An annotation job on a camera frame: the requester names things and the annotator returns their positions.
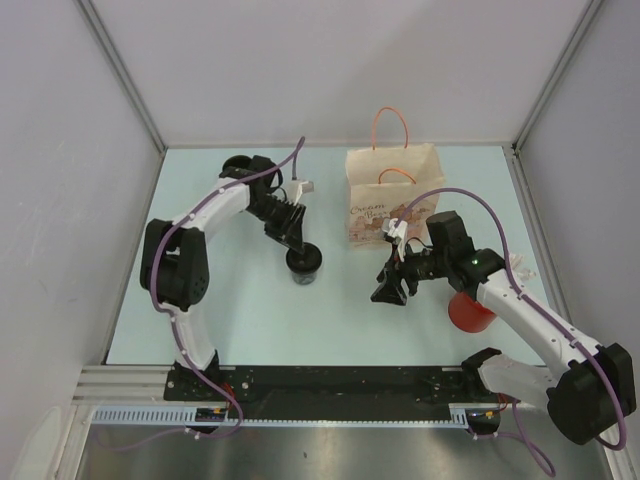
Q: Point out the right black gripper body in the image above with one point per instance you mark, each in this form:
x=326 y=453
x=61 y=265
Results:
x=420 y=266

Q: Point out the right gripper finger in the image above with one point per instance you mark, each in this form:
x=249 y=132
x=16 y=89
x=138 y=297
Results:
x=387 y=272
x=389 y=292

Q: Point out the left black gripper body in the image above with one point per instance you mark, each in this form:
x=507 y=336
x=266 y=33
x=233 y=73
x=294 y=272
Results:
x=277 y=214

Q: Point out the black coffee cup lid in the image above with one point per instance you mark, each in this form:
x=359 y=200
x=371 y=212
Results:
x=307 y=262

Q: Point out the dark translucent coffee cup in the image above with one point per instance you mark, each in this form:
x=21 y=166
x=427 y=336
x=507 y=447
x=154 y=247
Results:
x=304 y=278

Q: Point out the tall black tumbler cup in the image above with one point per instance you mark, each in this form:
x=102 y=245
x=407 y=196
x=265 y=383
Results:
x=236 y=166

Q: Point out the paper takeout bag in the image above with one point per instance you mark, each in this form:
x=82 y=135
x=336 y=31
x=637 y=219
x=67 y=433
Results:
x=381 y=184

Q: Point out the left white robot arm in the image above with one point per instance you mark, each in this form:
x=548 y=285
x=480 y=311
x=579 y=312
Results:
x=175 y=267

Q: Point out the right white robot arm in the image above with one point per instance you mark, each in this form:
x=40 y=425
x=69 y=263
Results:
x=584 y=386

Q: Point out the red straw holder cup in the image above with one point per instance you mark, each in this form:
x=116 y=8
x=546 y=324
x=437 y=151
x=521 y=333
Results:
x=469 y=315

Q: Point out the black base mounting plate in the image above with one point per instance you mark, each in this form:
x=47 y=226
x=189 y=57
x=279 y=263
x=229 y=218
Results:
x=350 y=393

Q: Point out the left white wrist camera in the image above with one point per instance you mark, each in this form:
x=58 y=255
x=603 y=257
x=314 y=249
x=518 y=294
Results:
x=296 y=188

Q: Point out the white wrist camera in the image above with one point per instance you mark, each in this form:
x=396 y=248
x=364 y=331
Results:
x=395 y=233
x=296 y=188

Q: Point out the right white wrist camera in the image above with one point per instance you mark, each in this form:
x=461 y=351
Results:
x=395 y=233

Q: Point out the aluminium frame rail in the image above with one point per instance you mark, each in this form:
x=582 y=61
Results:
x=121 y=385

